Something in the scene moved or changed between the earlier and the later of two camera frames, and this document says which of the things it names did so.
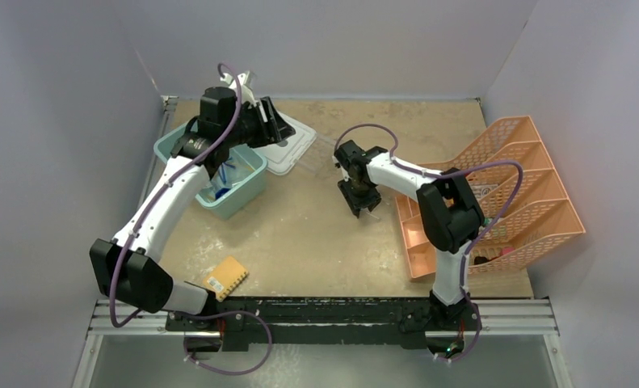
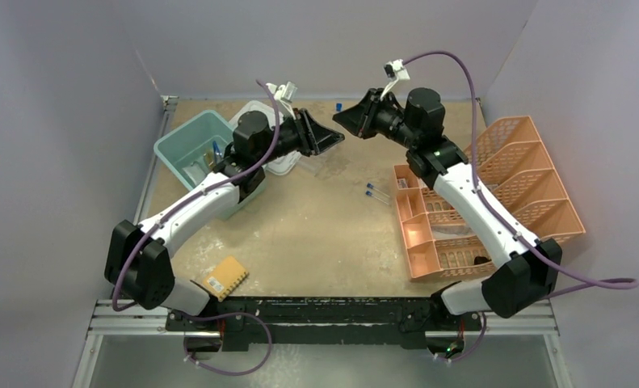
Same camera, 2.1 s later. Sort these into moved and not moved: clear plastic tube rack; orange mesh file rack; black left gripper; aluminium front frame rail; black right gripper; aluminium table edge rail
Moved: black left gripper; black right gripper
Not moved: orange mesh file rack; clear plastic tube rack; aluminium front frame rail; aluminium table edge rail
